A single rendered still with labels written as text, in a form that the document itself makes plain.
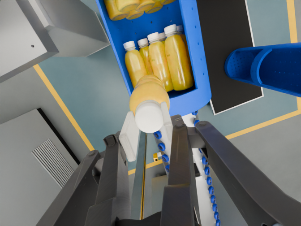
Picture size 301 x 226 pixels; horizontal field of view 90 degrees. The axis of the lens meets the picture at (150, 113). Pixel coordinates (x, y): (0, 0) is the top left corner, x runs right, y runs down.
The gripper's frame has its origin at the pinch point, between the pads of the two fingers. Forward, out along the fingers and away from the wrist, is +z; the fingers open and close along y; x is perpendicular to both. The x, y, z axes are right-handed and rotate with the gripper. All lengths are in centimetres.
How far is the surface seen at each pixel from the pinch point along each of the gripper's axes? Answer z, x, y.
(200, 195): 55, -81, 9
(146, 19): 53, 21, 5
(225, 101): 133, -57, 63
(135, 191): 53, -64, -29
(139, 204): 43, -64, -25
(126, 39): 48, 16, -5
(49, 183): 95, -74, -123
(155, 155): 56, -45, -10
